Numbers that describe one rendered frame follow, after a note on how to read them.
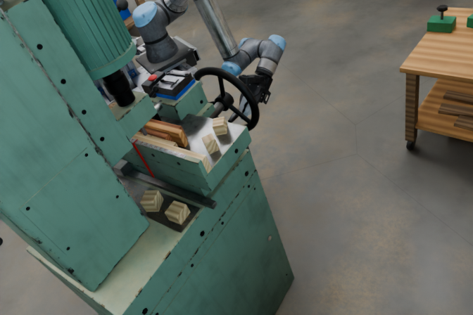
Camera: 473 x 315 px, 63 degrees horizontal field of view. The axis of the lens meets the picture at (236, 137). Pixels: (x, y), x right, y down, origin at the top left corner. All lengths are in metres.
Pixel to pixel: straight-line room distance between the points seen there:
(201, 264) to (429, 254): 1.04
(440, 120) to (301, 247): 0.92
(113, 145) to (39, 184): 0.21
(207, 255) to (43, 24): 0.73
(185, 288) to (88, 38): 0.69
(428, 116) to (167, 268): 1.55
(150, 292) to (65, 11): 0.67
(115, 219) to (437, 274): 1.29
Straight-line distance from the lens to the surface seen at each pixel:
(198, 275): 1.16
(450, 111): 2.16
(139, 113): 1.07
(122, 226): 1.04
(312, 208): 2.00
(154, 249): 1.05
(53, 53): 0.89
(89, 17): 0.92
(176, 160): 1.03
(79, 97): 0.92
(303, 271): 1.82
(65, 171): 0.89
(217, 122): 1.09
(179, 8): 1.80
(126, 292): 1.03
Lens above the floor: 1.58
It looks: 39 degrees down
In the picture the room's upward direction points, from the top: 20 degrees counter-clockwise
